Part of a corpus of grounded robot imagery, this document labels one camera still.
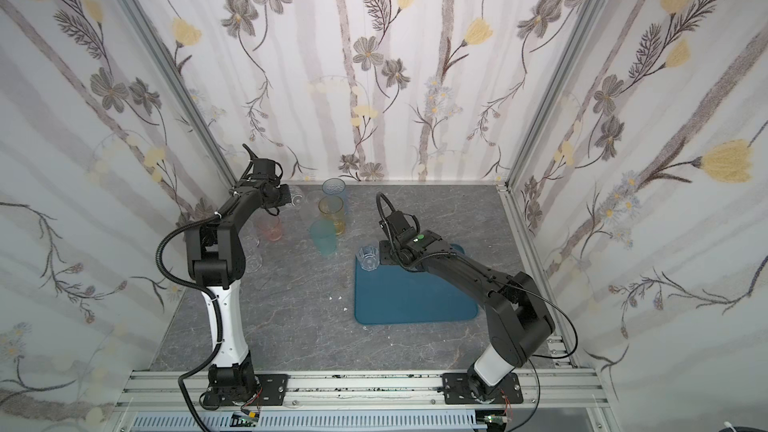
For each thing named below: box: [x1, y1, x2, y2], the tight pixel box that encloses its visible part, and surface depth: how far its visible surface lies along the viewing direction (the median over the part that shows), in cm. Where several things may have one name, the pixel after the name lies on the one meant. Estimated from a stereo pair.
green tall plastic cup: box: [310, 218, 337, 256], surface depth 102 cm
